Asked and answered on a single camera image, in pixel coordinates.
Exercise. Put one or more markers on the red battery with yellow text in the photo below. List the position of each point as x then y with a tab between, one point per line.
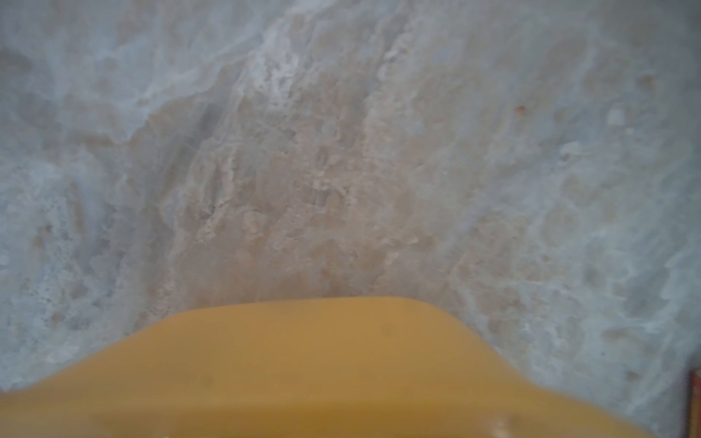
694	411

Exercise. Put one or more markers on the yellow plastic storage tray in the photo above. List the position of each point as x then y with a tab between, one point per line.
353	367

